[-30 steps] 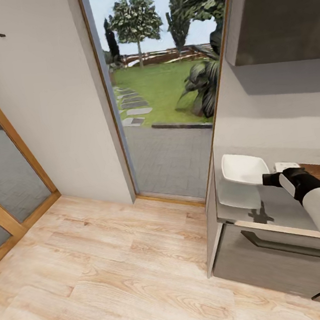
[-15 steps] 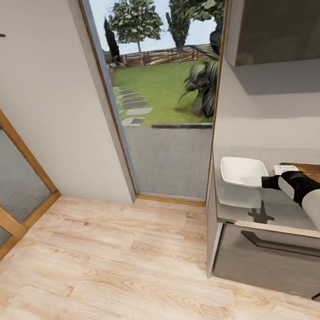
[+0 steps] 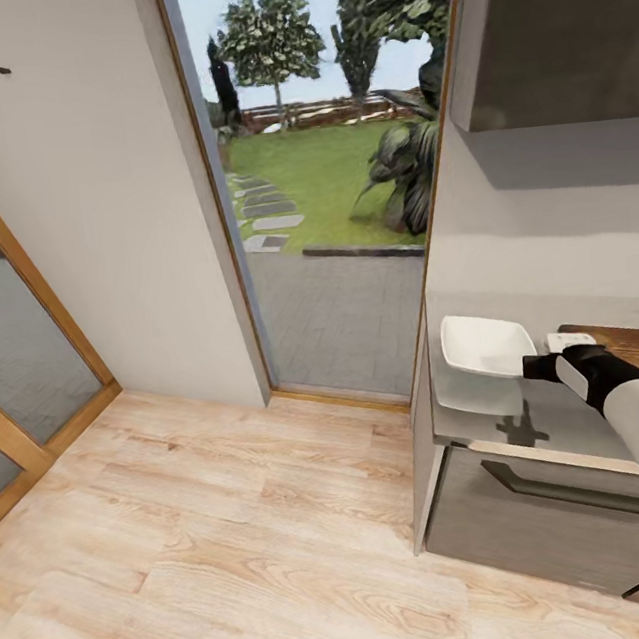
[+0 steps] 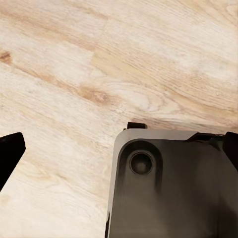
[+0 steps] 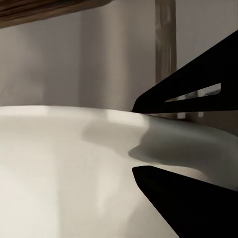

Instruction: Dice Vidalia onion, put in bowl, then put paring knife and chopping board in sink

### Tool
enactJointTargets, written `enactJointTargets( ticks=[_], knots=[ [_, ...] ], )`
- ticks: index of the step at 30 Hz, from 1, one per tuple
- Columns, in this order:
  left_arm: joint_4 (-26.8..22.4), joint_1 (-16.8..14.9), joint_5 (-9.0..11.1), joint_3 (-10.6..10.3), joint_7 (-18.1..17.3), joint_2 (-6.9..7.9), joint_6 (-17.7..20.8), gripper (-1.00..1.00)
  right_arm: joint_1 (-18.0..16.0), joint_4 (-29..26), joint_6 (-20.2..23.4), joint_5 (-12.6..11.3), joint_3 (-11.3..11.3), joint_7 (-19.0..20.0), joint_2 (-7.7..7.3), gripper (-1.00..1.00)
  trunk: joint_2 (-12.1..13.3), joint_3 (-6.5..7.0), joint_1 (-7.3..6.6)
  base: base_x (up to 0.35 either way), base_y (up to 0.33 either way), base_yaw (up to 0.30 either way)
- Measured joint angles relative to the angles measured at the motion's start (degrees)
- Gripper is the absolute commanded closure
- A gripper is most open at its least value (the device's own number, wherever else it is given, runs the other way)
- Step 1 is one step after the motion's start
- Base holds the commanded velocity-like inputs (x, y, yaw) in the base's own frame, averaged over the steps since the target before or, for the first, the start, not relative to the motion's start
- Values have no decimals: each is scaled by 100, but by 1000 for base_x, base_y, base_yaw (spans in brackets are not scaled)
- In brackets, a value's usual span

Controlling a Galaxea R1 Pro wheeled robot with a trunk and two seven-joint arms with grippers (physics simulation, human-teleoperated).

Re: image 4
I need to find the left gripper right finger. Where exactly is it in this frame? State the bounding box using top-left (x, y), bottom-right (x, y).
top-left (222, 132), bottom-right (238, 171)

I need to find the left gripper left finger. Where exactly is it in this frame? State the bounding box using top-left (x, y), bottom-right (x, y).
top-left (0, 132), bottom-right (26, 192)

